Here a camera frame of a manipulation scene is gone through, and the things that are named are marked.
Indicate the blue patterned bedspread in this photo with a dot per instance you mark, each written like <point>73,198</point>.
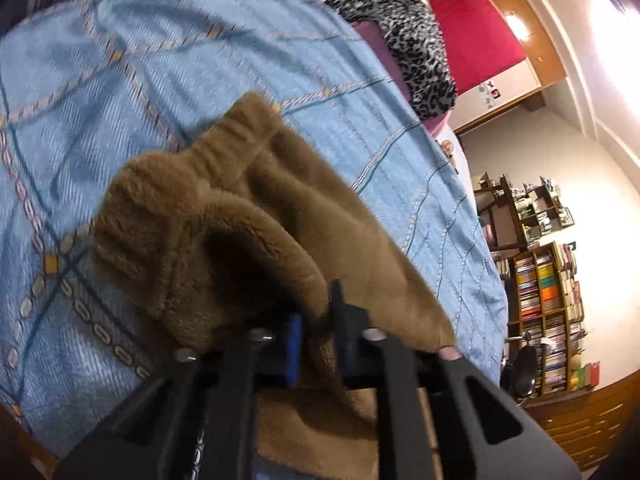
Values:
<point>150,60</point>

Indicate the wall light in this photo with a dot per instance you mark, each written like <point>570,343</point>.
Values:
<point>517,24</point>

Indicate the wooden bookcase with books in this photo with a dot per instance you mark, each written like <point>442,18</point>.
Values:
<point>545,310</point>

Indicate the black office chair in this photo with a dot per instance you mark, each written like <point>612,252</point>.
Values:
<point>522,370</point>

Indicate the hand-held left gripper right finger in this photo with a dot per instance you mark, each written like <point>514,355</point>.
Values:
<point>344,332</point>

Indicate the wooden drawer cabinet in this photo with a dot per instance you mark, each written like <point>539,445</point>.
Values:
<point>590,420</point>

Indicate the brown fleece pants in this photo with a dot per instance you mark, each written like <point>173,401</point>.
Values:
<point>225,200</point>

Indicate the wooden wall shelf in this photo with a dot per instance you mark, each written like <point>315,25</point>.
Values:
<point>520,210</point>

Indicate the leopard print cloth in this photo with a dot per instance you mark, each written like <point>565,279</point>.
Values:
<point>415,45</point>

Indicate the red curtain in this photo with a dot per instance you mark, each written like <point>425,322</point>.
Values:
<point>465,20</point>

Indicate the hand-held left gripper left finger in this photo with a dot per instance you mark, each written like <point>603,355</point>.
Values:
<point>295,347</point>

